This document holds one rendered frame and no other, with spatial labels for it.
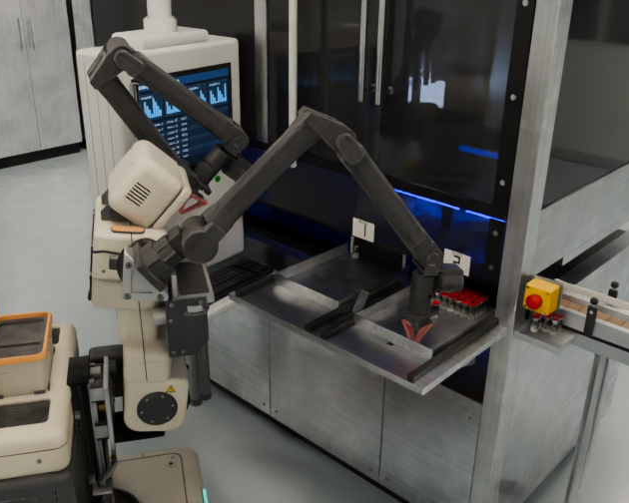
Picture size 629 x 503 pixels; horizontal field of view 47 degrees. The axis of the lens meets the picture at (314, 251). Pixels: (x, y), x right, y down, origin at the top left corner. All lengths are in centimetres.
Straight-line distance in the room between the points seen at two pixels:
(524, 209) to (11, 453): 136
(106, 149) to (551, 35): 125
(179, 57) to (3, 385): 104
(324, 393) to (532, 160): 121
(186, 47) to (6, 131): 442
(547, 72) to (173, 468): 163
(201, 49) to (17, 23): 431
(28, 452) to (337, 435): 124
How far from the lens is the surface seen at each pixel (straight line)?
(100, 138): 221
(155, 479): 243
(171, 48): 222
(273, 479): 281
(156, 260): 158
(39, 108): 666
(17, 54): 653
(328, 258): 236
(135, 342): 189
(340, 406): 262
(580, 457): 232
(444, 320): 204
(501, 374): 212
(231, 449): 295
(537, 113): 184
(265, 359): 283
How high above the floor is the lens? 186
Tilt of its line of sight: 24 degrees down
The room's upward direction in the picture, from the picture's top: 1 degrees clockwise
